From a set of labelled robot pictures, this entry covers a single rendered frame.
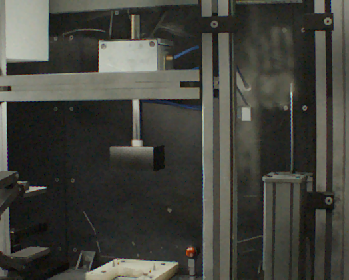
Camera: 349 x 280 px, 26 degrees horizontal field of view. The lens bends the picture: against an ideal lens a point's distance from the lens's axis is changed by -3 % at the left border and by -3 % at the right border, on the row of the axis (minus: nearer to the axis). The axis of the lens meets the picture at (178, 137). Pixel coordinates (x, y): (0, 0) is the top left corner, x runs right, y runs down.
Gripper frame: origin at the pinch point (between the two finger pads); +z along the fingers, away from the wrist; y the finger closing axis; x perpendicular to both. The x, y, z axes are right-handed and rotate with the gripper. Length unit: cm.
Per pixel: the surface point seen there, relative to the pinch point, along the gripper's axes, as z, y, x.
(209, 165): 21.5, 6.5, -19.7
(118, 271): 39.9, -15.5, 3.1
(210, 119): 21.5, 13.5, -19.9
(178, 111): 64, 14, -1
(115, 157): 39.4, 6.1, 3.0
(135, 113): 41.5, 14.0, -0.2
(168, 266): 43.0, -14.7, -5.6
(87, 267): 62, -21, 20
